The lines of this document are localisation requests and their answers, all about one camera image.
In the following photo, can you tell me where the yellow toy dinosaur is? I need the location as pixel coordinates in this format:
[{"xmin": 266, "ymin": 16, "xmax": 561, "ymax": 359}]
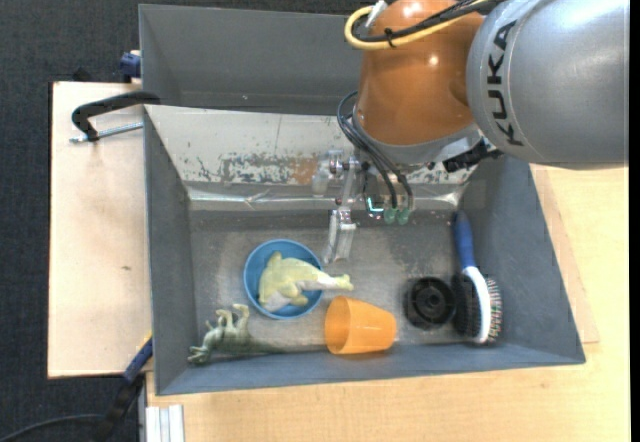
[{"xmin": 257, "ymin": 251, "xmax": 355, "ymax": 314}]

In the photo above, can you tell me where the blue bowl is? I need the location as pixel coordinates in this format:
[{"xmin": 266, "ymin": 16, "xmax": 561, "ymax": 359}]
[{"xmin": 243, "ymin": 238, "xmax": 325, "ymax": 320}]

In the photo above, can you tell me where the green toy dinosaur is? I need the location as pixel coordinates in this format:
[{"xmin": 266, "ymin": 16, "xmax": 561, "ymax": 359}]
[{"xmin": 187, "ymin": 303, "xmax": 287, "ymax": 365}]

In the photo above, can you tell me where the grey metal bin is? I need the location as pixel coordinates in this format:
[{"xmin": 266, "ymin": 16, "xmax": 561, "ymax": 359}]
[{"xmin": 137, "ymin": 3, "xmax": 587, "ymax": 396}]

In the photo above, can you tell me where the orange plastic cup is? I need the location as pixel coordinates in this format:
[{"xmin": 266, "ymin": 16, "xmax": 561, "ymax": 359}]
[{"xmin": 323, "ymin": 294, "xmax": 398, "ymax": 356}]

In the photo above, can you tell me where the black cylinder on white bracket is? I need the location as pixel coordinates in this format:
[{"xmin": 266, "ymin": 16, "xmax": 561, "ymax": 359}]
[{"xmin": 441, "ymin": 138, "xmax": 503, "ymax": 174}]

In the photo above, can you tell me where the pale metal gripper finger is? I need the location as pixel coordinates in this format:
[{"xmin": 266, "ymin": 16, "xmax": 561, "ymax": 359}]
[
  {"xmin": 336, "ymin": 209, "xmax": 358, "ymax": 263},
  {"xmin": 322, "ymin": 208, "xmax": 344, "ymax": 266}
]

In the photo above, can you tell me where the blue and white hairbrush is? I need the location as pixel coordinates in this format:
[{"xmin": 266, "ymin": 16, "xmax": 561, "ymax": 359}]
[{"xmin": 451, "ymin": 210, "xmax": 505, "ymax": 347}]

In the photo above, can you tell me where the black round ribbed disc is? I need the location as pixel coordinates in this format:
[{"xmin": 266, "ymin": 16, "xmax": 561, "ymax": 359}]
[{"xmin": 402, "ymin": 276, "xmax": 458, "ymax": 331}]

